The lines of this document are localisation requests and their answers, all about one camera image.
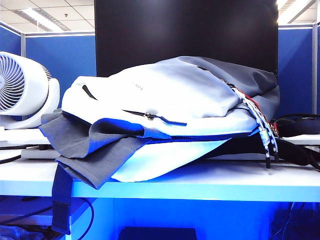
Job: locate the blue partition panel wide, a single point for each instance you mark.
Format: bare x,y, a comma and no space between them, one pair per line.
62,57

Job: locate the silver partition post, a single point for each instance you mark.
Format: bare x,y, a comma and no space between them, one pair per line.
23,45
314,70

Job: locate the white and gray backpack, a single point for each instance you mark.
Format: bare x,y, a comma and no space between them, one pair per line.
175,97

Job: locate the gray ribbed clothes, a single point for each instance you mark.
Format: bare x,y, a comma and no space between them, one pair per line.
75,142

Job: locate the white under-desk shelf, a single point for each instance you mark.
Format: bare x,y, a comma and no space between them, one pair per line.
77,217

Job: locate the white platform block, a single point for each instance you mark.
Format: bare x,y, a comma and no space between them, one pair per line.
22,137

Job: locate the blue partition panel narrow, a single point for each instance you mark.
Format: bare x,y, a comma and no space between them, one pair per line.
10,40

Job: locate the black computer monitor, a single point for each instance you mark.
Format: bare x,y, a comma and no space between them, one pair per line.
187,30

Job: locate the black box under desk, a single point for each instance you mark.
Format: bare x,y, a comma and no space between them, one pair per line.
157,233

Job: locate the blue partition panel tall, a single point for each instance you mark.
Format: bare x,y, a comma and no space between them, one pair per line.
295,70

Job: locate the white riser shelf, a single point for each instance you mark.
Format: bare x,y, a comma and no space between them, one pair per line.
302,140

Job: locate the dark bag on floor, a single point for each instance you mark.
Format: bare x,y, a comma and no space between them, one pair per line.
20,233

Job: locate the white desk fan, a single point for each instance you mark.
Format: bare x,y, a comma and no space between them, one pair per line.
35,82

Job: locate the long ceiling light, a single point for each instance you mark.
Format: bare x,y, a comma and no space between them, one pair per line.
287,5
40,18

